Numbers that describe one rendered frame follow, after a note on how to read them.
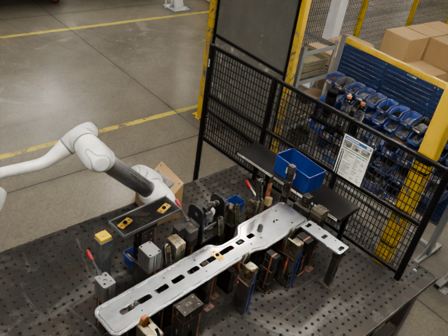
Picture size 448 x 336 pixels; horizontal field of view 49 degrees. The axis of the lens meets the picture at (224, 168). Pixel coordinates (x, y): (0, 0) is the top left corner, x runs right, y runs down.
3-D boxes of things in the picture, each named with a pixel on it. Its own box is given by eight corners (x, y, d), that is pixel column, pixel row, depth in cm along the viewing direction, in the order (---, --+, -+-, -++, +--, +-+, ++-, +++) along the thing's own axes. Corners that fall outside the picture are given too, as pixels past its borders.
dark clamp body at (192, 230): (184, 286, 285) (190, 237, 263) (169, 272, 292) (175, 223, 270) (197, 277, 292) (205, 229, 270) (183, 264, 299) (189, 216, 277)
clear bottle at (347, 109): (342, 127, 313) (351, 99, 301) (333, 123, 316) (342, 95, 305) (347, 125, 317) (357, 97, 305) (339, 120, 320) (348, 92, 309)
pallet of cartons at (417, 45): (408, 131, 633) (440, 53, 573) (361, 103, 682) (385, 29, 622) (459, 113, 699) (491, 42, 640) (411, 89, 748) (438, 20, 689)
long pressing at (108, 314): (117, 343, 216) (118, 341, 215) (89, 310, 228) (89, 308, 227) (309, 221, 302) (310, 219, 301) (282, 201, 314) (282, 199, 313)
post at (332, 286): (331, 291, 297) (344, 257, 280) (317, 280, 303) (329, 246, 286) (337, 287, 301) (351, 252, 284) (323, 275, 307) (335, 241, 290)
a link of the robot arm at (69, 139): (56, 133, 259) (66, 147, 251) (84, 112, 262) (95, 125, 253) (69, 148, 269) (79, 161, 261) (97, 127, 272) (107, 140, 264)
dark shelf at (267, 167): (339, 224, 302) (340, 220, 300) (235, 153, 350) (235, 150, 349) (358, 210, 316) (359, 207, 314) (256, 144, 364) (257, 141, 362)
